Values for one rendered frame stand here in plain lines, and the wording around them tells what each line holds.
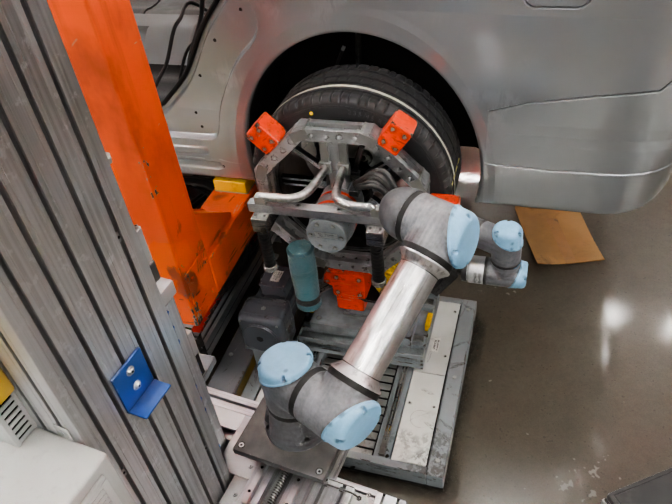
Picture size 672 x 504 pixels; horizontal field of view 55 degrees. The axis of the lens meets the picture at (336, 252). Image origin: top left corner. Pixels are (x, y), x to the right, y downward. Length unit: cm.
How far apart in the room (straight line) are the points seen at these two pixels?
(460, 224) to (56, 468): 81
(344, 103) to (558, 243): 160
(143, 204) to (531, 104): 114
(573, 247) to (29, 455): 257
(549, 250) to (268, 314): 143
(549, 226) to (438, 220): 203
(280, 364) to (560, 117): 111
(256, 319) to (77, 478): 137
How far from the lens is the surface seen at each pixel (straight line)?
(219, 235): 227
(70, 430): 109
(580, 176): 210
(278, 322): 231
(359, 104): 190
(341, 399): 127
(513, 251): 168
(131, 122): 176
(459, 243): 127
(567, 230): 329
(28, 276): 92
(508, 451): 244
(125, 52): 174
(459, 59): 193
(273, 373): 132
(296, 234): 221
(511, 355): 270
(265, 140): 196
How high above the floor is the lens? 206
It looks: 41 degrees down
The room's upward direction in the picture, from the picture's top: 7 degrees counter-clockwise
